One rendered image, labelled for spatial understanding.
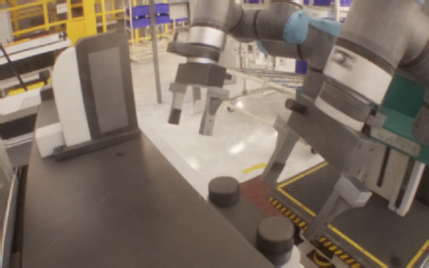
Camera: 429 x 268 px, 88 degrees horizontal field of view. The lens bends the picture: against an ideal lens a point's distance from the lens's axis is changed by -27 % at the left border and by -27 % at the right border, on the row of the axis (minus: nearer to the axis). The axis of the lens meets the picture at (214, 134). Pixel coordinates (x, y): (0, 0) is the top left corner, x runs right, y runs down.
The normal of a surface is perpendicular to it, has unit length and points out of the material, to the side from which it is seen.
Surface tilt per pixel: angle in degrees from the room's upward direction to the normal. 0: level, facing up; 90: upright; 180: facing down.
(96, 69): 90
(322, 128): 67
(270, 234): 0
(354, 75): 75
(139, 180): 0
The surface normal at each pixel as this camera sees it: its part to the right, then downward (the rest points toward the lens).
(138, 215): -0.05, -0.90
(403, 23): 0.08, 0.40
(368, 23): -0.62, 0.06
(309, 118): -0.86, -0.17
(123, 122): 0.50, 0.34
